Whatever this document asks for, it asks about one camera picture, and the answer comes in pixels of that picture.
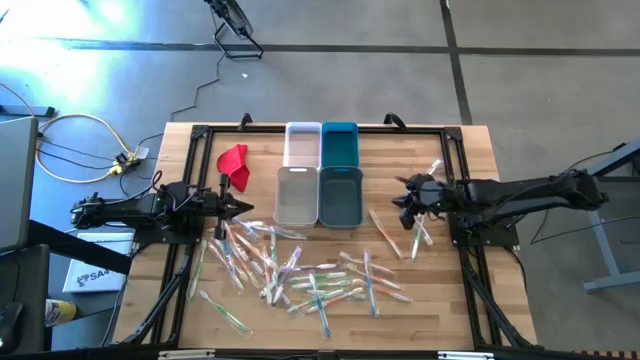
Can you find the red cloth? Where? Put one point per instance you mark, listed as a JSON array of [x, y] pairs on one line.
[[235, 165]]

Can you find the black floor fan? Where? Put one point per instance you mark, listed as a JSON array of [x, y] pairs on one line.
[[232, 15]]

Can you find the yellow power plug block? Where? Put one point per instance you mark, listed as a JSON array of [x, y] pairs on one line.
[[122, 165]]

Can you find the translucent white plastic bin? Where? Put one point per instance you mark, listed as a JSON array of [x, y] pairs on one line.
[[302, 147]]

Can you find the black computer mouse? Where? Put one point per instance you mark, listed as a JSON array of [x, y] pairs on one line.
[[10, 325]]

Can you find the black table clamp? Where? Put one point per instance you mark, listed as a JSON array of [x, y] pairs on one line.
[[245, 121], [395, 120]]

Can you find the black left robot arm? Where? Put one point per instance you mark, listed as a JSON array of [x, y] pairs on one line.
[[130, 210]]

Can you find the blue toothbrush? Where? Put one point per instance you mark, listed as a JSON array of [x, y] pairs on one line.
[[370, 285], [280, 232], [226, 250], [320, 307]]

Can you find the grey metal desk frame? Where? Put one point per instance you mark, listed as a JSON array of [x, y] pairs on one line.
[[607, 250]]

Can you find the purple toothbrush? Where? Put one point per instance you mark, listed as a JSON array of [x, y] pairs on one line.
[[320, 267], [282, 295], [289, 272]]

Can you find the white printed box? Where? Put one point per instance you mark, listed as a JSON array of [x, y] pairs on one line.
[[95, 275]]

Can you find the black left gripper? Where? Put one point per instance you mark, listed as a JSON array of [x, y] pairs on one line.
[[222, 207]]

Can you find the yellow white canister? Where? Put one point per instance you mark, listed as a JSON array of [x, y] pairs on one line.
[[60, 312]]

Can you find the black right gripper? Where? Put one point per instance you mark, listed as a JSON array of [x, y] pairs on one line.
[[432, 196]]

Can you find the teal plastic bin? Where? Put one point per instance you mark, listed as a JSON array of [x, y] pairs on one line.
[[340, 147]]

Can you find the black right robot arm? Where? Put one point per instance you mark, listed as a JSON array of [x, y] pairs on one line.
[[525, 192]]

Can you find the grey desk leg foot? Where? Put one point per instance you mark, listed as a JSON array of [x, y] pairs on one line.
[[30, 111]]

